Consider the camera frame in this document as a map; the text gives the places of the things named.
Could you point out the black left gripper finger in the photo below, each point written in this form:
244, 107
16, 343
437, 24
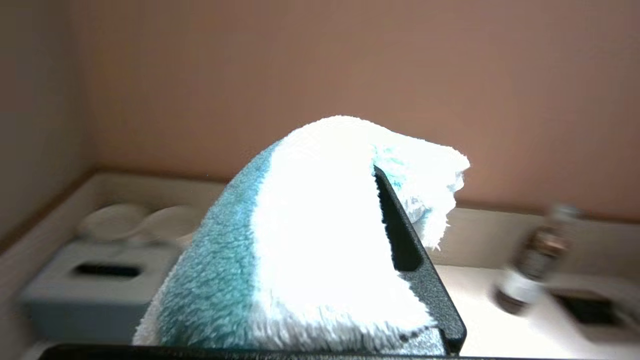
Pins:
430, 295

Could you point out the teal white striped towel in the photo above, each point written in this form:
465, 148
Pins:
310, 240

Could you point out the dark drink bottle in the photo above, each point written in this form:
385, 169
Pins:
537, 260

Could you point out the recessed black power socket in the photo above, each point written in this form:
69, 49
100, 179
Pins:
592, 307

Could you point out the grey tissue box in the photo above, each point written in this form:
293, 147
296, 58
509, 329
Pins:
75, 300

